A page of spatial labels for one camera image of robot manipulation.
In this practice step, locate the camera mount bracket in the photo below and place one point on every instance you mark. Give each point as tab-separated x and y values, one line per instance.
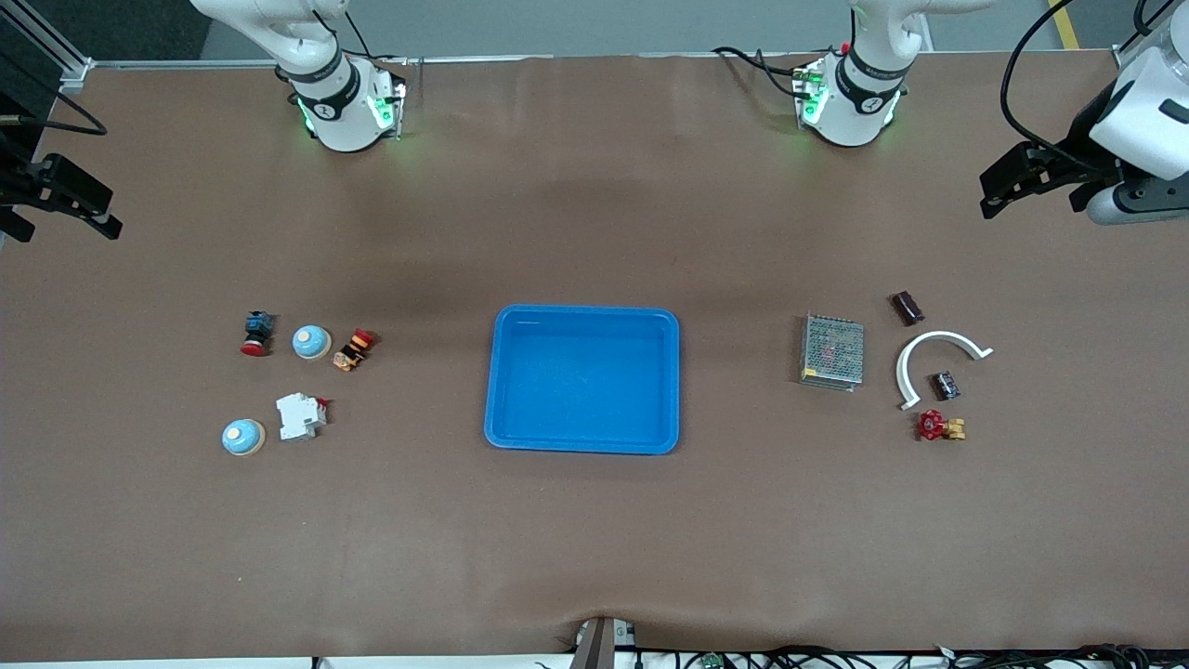
599	646

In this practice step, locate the small dark electrolytic capacitor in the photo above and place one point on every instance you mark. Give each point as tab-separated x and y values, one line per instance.
946	385

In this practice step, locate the brown table mat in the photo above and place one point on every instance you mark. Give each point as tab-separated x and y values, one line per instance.
594	520

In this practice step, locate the red yellow push button switch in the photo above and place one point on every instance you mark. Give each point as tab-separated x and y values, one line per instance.
353	351

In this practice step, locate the aluminium frame profile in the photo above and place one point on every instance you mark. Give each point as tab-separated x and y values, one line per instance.
60	45
1126	56

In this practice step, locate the red emergency stop button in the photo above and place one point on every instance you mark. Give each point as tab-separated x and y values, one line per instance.
257	330

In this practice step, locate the white curved plastic bracket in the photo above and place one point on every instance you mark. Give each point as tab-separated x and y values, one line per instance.
940	336

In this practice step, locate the metal mesh power supply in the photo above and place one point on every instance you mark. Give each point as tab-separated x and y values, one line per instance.
832	353

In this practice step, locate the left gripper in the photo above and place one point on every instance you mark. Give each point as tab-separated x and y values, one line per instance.
1083	154

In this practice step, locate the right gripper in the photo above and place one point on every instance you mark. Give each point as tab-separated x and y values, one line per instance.
11	177

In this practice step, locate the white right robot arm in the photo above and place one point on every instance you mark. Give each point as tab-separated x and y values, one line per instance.
339	111

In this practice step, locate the blue plastic tray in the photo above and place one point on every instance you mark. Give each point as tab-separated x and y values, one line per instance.
582	390

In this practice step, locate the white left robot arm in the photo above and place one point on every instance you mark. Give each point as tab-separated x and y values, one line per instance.
850	102

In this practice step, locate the large dark electrolytic capacitor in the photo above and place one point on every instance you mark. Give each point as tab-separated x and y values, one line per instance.
908	308

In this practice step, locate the blue desk bell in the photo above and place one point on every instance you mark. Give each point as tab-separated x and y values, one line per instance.
243	438
311	342

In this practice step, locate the white circuit breaker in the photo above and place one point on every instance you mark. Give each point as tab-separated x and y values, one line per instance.
299	416

